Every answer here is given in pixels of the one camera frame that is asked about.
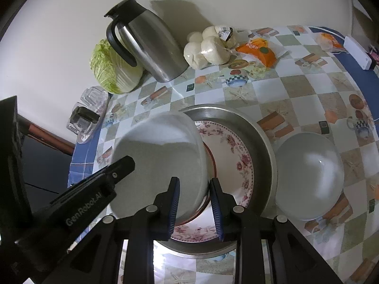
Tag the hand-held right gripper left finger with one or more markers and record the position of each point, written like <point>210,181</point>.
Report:
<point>174,204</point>

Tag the steel thermos jug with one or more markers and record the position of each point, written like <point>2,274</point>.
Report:
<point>148,44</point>

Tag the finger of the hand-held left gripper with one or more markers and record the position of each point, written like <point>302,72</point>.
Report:
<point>118,168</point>

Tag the light blue bowl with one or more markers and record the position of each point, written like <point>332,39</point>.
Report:
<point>309,177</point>

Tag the round steel tray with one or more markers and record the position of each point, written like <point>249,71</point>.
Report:
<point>260,153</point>

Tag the clear glass tray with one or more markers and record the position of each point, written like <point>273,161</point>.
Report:
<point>100,115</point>

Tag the white power adapter box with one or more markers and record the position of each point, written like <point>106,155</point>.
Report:
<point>358,53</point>

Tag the napa cabbage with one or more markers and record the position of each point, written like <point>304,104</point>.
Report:
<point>109,68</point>

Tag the clear glass cup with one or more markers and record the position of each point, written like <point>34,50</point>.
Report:
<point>93,96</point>
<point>72,127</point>

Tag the white square bowl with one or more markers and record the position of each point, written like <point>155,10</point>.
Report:
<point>160,165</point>

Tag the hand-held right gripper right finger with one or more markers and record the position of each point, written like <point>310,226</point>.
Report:
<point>215,207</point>

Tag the bag of steamed buns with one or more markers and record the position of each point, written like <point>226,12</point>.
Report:
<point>207,47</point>

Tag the orange snack packet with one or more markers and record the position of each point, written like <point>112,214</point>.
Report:
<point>257,50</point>
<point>328,41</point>

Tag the pink floral rim plate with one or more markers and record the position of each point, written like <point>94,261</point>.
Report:
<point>237,159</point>

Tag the brown wooden furniture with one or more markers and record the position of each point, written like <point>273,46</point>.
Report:
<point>50,137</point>

